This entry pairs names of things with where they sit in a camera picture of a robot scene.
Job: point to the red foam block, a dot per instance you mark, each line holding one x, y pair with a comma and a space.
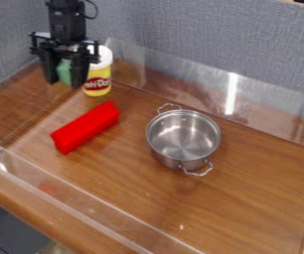
82, 129

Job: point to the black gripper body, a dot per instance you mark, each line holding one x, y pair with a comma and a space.
63, 49

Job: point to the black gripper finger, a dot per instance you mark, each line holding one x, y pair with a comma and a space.
50, 61
79, 69

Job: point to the green foam block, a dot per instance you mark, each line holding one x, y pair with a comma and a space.
64, 71

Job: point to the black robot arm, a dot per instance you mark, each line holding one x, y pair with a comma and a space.
67, 20

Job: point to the yellow play-doh can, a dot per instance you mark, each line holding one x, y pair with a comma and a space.
98, 84

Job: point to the stainless steel pot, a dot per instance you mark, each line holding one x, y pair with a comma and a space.
183, 137

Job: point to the clear acrylic barrier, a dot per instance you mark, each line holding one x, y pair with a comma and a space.
107, 199

